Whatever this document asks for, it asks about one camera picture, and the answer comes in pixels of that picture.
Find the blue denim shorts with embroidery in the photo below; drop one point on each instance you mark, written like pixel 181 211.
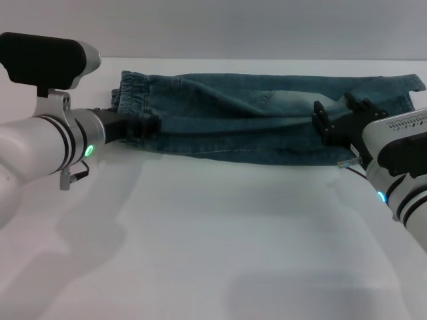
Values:
pixel 233 116

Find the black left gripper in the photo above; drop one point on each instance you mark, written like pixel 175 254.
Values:
pixel 113 126

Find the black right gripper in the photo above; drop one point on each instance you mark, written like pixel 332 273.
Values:
pixel 357 128

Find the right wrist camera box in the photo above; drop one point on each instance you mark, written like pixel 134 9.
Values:
pixel 397 140

